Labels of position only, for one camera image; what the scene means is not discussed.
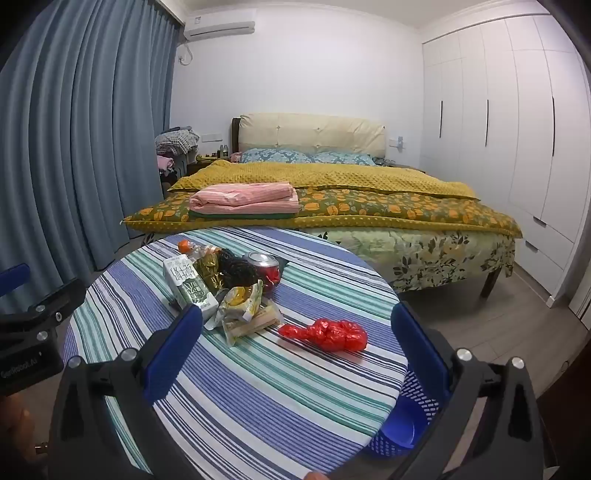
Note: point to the green folded cloth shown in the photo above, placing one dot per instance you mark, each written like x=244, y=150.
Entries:
x=244, y=215

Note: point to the white power socket with plug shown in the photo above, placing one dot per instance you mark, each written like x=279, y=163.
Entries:
x=184, y=58

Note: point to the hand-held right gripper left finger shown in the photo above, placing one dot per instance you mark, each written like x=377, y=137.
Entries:
x=173, y=355

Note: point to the grey-blue curtain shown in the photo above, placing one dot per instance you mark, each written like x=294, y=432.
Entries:
x=83, y=115

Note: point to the yellow snack packet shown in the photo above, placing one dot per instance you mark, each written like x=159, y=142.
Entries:
x=238, y=300

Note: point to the green and white milk carton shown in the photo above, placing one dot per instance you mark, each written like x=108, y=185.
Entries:
x=187, y=286

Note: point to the mustard and floral quilt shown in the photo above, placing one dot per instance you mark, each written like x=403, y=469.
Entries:
x=351, y=203

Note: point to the white wall socket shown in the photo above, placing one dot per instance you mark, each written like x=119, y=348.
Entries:
x=398, y=143

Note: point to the plastic bottle with orange cap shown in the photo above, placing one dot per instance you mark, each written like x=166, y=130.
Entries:
x=196, y=249

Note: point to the dark green packet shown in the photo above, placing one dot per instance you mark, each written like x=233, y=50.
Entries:
x=282, y=263

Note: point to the person's right hand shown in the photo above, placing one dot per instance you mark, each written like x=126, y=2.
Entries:
x=317, y=476

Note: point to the dark wooden nightstand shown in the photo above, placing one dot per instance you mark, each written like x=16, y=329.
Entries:
x=205, y=165

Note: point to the red drink can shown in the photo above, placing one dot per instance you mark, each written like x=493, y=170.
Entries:
x=262, y=262

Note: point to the teal floral pillow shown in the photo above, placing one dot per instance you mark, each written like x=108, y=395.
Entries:
x=277, y=156
x=344, y=159

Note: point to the cream padded headboard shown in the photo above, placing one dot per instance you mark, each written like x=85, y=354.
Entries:
x=314, y=134

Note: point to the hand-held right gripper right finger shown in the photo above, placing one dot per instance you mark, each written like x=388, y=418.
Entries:
x=421, y=353

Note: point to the white air conditioner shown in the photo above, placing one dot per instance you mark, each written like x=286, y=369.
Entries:
x=219, y=25

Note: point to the blue plastic basket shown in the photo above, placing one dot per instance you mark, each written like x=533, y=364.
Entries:
x=406, y=424

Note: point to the gold foil packet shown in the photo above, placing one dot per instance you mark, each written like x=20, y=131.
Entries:
x=208, y=274

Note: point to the black mesh net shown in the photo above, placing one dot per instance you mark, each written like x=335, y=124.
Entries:
x=238, y=270

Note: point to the person's left hand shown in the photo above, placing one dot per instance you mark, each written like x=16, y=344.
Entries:
x=21, y=429

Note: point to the white wardrobe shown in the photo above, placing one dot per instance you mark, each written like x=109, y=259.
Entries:
x=521, y=138

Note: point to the pile of patterned clothes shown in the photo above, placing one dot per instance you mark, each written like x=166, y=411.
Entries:
x=178, y=141

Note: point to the pink striped folded cloth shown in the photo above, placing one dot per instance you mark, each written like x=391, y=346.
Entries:
x=244, y=196

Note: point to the pink cloth bundle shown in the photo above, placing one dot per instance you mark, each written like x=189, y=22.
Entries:
x=164, y=164

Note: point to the red plastic bag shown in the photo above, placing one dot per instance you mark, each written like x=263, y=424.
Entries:
x=332, y=336

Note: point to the round table, striped cloth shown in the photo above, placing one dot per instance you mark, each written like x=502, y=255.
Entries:
x=258, y=392

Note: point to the clear sandwich wrapper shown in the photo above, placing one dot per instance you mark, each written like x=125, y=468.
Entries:
x=258, y=321

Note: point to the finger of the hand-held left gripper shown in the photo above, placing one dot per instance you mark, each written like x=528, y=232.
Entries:
x=14, y=281
x=51, y=309

